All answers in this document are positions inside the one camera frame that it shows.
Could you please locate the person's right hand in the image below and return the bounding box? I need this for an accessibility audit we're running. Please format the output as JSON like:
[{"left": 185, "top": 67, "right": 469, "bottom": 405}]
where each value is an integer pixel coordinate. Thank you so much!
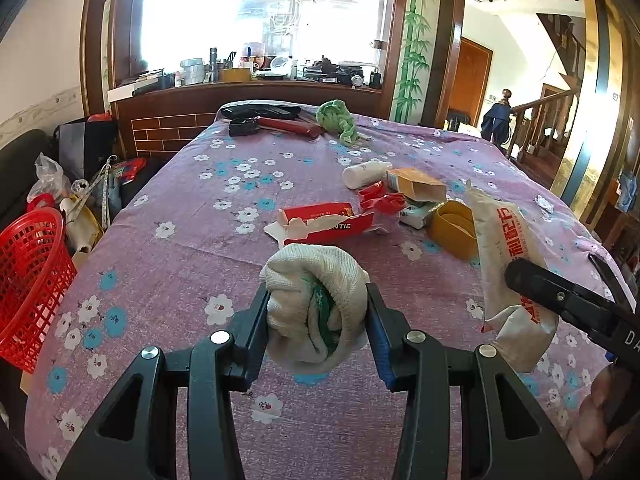
[{"left": 567, "top": 362, "right": 640, "bottom": 471}]

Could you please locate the torn red white carton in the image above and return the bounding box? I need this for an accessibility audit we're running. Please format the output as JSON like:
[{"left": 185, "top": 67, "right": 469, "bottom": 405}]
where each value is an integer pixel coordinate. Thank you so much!
[{"left": 263, "top": 201, "right": 391, "bottom": 249}]

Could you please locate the red wrapper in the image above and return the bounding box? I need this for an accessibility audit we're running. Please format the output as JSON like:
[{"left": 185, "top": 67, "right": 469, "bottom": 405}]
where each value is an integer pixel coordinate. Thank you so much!
[{"left": 357, "top": 181, "right": 407, "bottom": 216}]

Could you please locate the clear plastic bag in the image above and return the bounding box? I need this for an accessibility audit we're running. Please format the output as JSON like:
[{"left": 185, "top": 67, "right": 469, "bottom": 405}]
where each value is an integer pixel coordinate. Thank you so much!
[{"left": 27, "top": 152, "right": 72, "bottom": 203}]

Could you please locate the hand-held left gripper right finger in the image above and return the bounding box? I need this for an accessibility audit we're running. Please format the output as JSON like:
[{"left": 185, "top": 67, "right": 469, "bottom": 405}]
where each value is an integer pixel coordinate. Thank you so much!
[{"left": 365, "top": 282, "right": 583, "bottom": 480}]

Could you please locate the black fabric bag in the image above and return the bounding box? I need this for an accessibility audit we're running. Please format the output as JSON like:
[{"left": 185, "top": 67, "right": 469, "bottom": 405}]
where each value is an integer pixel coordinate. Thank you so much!
[{"left": 54, "top": 116, "right": 121, "bottom": 181}]

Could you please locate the orange cardboard box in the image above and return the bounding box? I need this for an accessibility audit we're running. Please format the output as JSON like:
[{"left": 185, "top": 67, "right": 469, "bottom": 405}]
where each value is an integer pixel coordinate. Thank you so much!
[{"left": 385, "top": 167, "right": 448, "bottom": 204}]

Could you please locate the red printed bag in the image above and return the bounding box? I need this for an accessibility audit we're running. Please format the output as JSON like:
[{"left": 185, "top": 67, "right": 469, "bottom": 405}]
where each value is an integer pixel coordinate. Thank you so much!
[{"left": 112, "top": 157, "right": 149, "bottom": 184}]

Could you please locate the white plastic bottle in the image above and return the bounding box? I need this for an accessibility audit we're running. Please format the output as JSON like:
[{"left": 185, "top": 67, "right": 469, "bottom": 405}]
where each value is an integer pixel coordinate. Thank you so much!
[{"left": 342, "top": 160, "right": 394, "bottom": 191}]

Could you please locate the green knotted cloth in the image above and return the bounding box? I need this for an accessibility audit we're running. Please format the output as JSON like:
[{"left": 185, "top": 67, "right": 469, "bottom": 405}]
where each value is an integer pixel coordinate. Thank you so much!
[{"left": 316, "top": 100, "right": 362, "bottom": 147}]

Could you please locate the large white packaging bag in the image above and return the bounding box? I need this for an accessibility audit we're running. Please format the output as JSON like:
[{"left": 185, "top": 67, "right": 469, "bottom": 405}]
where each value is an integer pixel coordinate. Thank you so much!
[{"left": 465, "top": 180, "right": 562, "bottom": 374}]

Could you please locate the bamboo painted panel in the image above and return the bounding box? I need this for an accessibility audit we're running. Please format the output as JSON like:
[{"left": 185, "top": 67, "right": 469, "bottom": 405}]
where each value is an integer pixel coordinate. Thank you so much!
[{"left": 392, "top": 0, "right": 444, "bottom": 124}]

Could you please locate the white flat board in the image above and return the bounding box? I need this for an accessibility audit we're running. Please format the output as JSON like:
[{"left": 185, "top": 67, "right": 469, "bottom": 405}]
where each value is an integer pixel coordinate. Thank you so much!
[{"left": 106, "top": 85, "right": 166, "bottom": 103}]

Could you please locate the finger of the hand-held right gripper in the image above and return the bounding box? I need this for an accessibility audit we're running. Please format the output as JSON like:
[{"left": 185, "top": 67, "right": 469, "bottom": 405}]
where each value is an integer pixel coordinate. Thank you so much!
[{"left": 504, "top": 257, "right": 618, "bottom": 333}]

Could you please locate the wooden door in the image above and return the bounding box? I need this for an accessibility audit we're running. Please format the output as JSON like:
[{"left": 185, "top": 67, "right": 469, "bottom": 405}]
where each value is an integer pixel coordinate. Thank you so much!
[{"left": 447, "top": 37, "right": 494, "bottom": 126}]

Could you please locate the black flat bag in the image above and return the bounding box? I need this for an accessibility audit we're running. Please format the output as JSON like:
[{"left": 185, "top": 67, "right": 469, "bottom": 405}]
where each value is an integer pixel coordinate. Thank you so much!
[{"left": 220, "top": 102, "right": 303, "bottom": 122}]

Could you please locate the yellow round container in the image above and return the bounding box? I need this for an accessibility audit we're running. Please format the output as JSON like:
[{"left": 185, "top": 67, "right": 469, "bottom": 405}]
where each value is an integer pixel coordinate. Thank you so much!
[{"left": 425, "top": 200, "right": 479, "bottom": 262}]

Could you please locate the small black case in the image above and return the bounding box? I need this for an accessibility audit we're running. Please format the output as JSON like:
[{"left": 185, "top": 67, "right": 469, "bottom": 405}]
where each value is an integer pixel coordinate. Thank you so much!
[{"left": 228, "top": 117, "right": 259, "bottom": 137}]

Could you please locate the red plastic basket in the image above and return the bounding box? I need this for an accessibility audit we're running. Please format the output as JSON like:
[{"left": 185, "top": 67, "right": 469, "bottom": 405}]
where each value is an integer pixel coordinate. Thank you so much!
[{"left": 0, "top": 207, "right": 79, "bottom": 375}]

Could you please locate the dark blue jacket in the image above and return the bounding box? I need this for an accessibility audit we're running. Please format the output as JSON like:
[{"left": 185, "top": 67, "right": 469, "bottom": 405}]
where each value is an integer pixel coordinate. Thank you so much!
[{"left": 481, "top": 101, "right": 512, "bottom": 142}]

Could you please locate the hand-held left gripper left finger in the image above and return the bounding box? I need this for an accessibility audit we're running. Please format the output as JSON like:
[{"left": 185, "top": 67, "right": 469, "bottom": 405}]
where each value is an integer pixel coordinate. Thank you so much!
[{"left": 57, "top": 284, "right": 273, "bottom": 480}]

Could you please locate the wooden stair railing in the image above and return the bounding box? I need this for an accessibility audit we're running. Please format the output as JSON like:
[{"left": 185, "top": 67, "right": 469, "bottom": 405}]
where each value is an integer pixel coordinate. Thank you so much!
[{"left": 500, "top": 89, "right": 582, "bottom": 171}]

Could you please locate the white cloth bundle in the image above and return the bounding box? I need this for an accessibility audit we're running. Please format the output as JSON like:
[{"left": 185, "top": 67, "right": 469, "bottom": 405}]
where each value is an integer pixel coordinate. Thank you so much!
[{"left": 259, "top": 243, "right": 371, "bottom": 376}]

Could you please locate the white green medicine box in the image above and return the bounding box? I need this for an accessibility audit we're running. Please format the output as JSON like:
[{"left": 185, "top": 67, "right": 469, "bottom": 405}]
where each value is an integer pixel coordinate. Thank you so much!
[{"left": 398, "top": 201, "right": 443, "bottom": 229}]

